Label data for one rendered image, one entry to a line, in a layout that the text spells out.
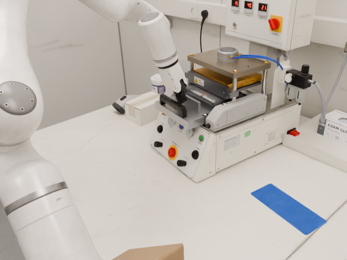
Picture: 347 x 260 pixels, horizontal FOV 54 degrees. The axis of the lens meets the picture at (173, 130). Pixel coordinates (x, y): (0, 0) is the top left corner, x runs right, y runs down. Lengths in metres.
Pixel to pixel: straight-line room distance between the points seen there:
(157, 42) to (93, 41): 1.65
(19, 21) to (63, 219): 0.45
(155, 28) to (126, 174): 0.55
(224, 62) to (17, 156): 0.81
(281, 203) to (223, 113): 0.35
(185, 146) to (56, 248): 0.72
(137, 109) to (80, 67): 1.19
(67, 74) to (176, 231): 1.84
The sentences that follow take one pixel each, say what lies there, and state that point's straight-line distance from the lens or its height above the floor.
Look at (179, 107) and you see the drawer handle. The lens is 1.16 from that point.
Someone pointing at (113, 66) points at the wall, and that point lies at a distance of 2.83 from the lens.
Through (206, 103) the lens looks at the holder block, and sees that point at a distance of 1.23.
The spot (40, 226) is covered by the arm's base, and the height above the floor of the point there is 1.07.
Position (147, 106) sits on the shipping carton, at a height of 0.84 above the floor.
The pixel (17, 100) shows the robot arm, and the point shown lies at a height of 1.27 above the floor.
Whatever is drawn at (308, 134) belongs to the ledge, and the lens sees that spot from 1.49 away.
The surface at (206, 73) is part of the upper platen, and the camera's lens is 1.32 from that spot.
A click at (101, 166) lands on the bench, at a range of 1.35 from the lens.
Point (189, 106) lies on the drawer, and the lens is 1.24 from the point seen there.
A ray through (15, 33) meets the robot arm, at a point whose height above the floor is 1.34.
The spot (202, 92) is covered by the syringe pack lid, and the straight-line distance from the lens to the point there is 1.29.
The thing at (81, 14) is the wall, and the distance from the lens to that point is 2.63.
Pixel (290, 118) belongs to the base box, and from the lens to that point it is 1.45.
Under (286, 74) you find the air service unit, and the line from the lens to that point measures 1.28.
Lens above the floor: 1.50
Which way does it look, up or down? 29 degrees down
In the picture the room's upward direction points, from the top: 2 degrees counter-clockwise
